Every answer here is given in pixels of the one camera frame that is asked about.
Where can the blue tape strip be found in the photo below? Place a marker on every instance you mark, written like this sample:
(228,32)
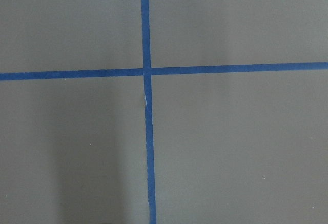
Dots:
(230,68)
(146,29)

